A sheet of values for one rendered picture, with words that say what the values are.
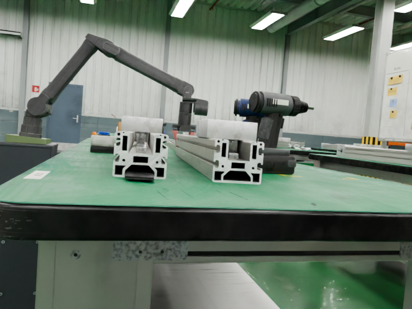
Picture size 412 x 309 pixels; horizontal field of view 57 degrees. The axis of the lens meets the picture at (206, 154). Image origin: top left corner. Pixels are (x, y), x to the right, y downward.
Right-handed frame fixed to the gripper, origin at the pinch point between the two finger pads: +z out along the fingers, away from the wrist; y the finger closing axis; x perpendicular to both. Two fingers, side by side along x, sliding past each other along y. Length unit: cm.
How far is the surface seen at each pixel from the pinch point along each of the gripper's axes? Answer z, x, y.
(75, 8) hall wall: -354, 1069, -247
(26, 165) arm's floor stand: 13, -7, -63
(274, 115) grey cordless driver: -13, -72, 16
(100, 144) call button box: 1.2, -34.1, -32.3
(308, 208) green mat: 3, -121, 5
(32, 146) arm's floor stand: 6, -8, -61
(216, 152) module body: -2, -98, -4
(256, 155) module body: -2, -98, 4
